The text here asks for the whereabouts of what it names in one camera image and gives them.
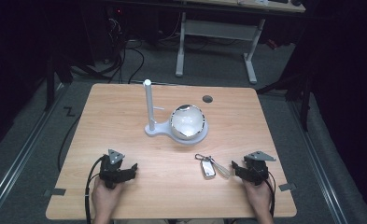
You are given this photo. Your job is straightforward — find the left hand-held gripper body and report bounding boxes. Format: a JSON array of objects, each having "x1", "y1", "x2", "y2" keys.
[{"x1": 98, "y1": 148, "x2": 126, "y2": 189}]

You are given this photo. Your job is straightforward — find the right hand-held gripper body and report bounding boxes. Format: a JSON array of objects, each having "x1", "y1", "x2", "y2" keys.
[{"x1": 242, "y1": 150, "x2": 277, "y2": 187}]

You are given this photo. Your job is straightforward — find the silver keychain with fob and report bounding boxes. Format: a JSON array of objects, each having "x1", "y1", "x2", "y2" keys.
[{"x1": 194, "y1": 153, "x2": 232, "y2": 180}]

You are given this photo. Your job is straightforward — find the person's left hand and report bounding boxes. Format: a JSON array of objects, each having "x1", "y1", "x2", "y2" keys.
[{"x1": 91, "y1": 177, "x2": 125, "y2": 219}]

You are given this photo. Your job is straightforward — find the person's right hand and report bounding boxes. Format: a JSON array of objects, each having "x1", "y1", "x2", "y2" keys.
[{"x1": 241, "y1": 177, "x2": 275, "y2": 218}]

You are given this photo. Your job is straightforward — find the grey tape piece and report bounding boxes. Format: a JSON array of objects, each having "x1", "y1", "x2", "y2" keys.
[
  {"x1": 44, "y1": 188, "x2": 67, "y2": 198},
  {"x1": 278, "y1": 182, "x2": 297, "y2": 192}
]

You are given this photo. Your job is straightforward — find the white stand with pole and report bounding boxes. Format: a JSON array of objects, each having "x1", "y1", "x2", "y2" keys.
[{"x1": 142, "y1": 78, "x2": 210, "y2": 147}]

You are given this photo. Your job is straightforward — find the shiny round bowl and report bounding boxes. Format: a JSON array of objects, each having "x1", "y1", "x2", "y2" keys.
[{"x1": 169, "y1": 104, "x2": 206, "y2": 140}]

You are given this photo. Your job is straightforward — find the black metal stand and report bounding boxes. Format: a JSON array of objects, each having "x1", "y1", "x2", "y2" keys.
[
  {"x1": 255, "y1": 62, "x2": 316, "y2": 133},
  {"x1": 44, "y1": 52, "x2": 95, "y2": 112}
]

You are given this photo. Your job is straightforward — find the white-framed wooden desk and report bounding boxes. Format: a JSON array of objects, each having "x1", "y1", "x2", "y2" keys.
[{"x1": 174, "y1": 0, "x2": 306, "y2": 86}]

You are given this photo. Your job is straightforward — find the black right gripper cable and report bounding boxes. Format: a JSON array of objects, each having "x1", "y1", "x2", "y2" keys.
[{"x1": 264, "y1": 170, "x2": 277, "y2": 218}]

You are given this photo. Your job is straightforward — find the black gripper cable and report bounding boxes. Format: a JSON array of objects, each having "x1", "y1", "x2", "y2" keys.
[
  {"x1": 264, "y1": 170, "x2": 277, "y2": 218},
  {"x1": 84, "y1": 155, "x2": 106, "y2": 224}
]

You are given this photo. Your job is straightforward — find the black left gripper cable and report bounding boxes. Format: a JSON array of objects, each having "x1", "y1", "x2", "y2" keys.
[{"x1": 84, "y1": 155, "x2": 106, "y2": 224}]

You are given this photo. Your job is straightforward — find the black floor cable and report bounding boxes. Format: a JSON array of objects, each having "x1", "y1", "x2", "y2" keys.
[{"x1": 57, "y1": 114, "x2": 81, "y2": 173}]

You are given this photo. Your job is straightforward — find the aluminium floor rail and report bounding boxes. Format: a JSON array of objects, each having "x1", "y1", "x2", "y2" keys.
[
  {"x1": 0, "y1": 83, "x2": 69, "y2": 218},
  {"x1": 288, "y1": 101, "x2": 350, "y2": 224}
]

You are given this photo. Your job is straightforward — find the bundle of black cables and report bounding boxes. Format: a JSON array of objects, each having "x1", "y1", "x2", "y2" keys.
[{"x1": 105, "y1": 8, "x2": 146, "y2": 85}]

